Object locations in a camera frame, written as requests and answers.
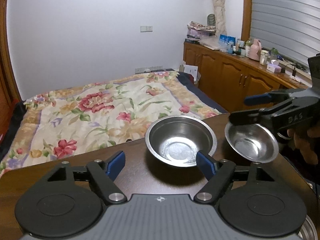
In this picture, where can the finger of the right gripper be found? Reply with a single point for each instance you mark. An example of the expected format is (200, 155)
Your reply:
(270, 97)
(255, 116)

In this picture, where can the beige curtain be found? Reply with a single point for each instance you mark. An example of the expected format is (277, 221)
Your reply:
(220, 19)

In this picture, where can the pink tissue box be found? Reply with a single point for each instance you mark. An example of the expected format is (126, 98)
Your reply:
(273, 66)

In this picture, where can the floral bed blanket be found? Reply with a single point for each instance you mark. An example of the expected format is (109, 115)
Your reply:
(66, 122)

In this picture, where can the person right hand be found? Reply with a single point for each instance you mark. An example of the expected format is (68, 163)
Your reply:
(304, 144)

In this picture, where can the pink thermos jug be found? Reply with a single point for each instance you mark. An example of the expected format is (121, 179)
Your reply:
(255, 50)

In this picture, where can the folded fabric pile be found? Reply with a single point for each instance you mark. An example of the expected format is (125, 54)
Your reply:
(197, 31)

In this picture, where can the wall power outlet strip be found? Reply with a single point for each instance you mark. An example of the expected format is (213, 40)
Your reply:
(147, 69)

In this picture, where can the white paper bag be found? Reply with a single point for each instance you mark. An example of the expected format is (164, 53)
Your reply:
(192, 70)

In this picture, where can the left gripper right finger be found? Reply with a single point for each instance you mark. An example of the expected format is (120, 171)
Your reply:
(218, 175)

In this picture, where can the wall light switch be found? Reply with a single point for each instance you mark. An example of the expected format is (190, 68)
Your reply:
(146, 29)

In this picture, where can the large steel bowl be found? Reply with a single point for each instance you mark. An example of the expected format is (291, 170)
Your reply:
(308, 230)

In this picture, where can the small steel bowl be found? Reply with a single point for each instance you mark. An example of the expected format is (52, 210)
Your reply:
(253, 142)

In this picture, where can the medium steel bowl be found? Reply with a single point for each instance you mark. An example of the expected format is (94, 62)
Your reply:
(176, 140)

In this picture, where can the blue picture card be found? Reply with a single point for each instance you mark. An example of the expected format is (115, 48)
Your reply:
(226, 42)

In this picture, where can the wooden sideboard cabinet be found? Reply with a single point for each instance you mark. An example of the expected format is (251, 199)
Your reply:
(228, 79)

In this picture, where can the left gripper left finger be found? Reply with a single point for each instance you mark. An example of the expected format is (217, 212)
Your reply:
(101, 177)

